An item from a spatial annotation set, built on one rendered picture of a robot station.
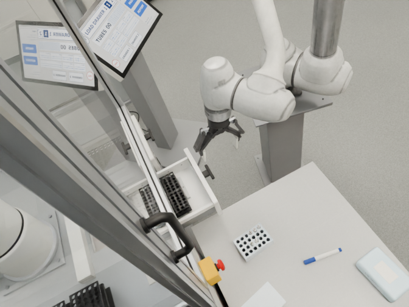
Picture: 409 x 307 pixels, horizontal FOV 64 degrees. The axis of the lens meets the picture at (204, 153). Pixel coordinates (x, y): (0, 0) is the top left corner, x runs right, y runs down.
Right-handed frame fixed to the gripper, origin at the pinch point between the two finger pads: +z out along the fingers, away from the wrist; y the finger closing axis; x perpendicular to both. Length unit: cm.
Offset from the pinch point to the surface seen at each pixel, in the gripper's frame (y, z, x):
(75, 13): 31, 10, -159
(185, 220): 22.0, 10.5, 15.7
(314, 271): -11, 18, 50
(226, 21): -106, 79, -206
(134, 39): 8, -4, -85
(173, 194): 22.4, 9.0, 4.0
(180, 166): 14.6, 11.0, -8.3
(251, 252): 4.4, 20.0, 33.8
